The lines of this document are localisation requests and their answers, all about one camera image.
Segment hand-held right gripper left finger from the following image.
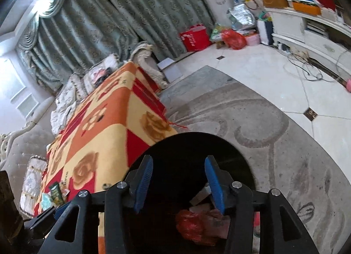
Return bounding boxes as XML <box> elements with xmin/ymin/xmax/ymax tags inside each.
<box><xmin>38</xmin><ymin>155</ymin><xmax>154</xmax><ymax>254</ymax></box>

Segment pink box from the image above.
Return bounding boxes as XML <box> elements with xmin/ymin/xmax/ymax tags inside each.
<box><xmin>245</xmin><ymin>33</ymin><xmax>261</xmax><ymax>46</ymax></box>

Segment black round bin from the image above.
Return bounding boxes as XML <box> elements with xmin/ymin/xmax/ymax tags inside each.
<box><xmin>125</xmin><ymin>132</ymin><xmax>257</xmax><ymax>254</ymax></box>

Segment tangled cables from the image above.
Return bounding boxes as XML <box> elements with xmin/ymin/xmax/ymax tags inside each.
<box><xmin>285</xmin><ymin>51</ymin><xmax>324</xmax><ymax>82</ymax></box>

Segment white foam block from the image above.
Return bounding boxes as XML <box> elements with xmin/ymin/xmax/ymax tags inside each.
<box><xmin>189</xmin><ymin>188</ymin><xmax>211</xmax><ymax>206</ymax></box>

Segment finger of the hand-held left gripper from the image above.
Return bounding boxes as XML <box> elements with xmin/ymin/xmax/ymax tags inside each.
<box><xmin>26</xmin><ymin>203</ymin><xmax>69</xmax><ymax>233</ymax></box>

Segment red plastic bag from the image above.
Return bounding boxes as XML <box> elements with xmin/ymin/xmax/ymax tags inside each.
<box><xmin>175</xmin><ymin>209</ymin><xmax>220</xmax><ymax>246</ymax></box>
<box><xmin>221</xmin><ymin>29</ymin><xmax>247</xmax><ymax>50</ymax></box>

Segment grey patterned rug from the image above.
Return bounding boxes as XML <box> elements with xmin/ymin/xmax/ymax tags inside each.
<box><xmin>159</xmin><ymin>65</ymin><xmax>351</xmax><ymax>254</ymax></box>

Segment grey white box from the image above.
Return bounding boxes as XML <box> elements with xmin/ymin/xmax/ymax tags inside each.
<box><xmin>158</xmin><ymin>58</ymin><xmax>183</xmax><ymax>83</ymax></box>

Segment green patterned curtain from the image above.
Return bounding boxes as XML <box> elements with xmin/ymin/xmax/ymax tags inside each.
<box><xmin>15</xmin><ymin>0</ymin><xmax>217</xmax><ymax>93</ymax></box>

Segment white cabinet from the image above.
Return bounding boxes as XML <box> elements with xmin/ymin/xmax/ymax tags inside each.
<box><xmin>265</xmin><ymin>6</ymin><xmax>351</xmax><ymax>71</ymax></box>

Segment pink wrapper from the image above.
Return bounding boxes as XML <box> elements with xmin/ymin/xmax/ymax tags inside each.
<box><xmin>208</xmin><ymin>210</ymin><xmax>231</xmax><ymax>241</ymax></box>

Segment silver foil bag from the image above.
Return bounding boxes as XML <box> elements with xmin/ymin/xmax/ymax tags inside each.
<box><xmin>227</xmin><ymin>4</ymin><xmax>257</xmax><ymax>31</ymax></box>

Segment green snack packet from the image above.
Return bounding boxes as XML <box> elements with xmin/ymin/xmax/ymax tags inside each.
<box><xmin>49</xmin><ymin>182</ymin><xmax>65</xmax><ymax>205</ymax></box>

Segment floral beige cushion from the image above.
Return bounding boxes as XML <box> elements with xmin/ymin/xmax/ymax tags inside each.
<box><xmin>19</xmin><ymin>155</ymin><xmax>48</xmax><ymax>213</ymax></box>
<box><xmin>51</xmin><ymin>73</ymin><xmax>85</xmax><ymax>134</ymax></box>
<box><xmin>82</xmin><ymin>54</ymin><xmax>120</xmax><ymax>90</ymax></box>

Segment red gift box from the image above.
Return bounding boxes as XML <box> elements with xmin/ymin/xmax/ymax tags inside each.
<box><xmin>179</xmin><ymin>24</ymin><xmax>211</xmax><ymax>52</ymax></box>

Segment white navy box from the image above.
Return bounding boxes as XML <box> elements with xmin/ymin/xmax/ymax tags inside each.
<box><xmin>258</xmin><ymin>20</ymin><xmax>275</xmax><ymax>46</ymax></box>

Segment green snack bag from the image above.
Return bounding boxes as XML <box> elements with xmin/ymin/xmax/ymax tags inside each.
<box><xmin>210</xmin><ymin>24</ymin><xmax>228</xmax><ymax>43</ymax></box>

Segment orange red printed blanket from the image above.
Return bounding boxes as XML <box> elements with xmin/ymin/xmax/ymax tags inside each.
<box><xmin>36</xmin><ymin>62</ymin><xmax>181</xmax><ymax>254</ymax></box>

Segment teal packet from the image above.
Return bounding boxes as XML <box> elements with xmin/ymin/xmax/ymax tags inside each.
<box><xmin>41</xmin><ymin>194</ymin><xmax>55</xmax><ymax>212</ymax></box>

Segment orange box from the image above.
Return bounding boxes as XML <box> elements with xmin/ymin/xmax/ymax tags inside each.
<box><xmin>292</xmin><ymin>0</ymin><xmax>321</xmax><ymax>16</ymax></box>

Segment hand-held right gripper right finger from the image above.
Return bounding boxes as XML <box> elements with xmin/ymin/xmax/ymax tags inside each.
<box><xmin>204</xmin><ymin>155</ymin><xmax>320</xmax><ymax>254</ymax></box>

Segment grey tufted sofa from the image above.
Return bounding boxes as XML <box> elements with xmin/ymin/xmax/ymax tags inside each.
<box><xmin>0</xmin><ymin>41</ymin><xmax>169</xmax><ymax>216</ymax></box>

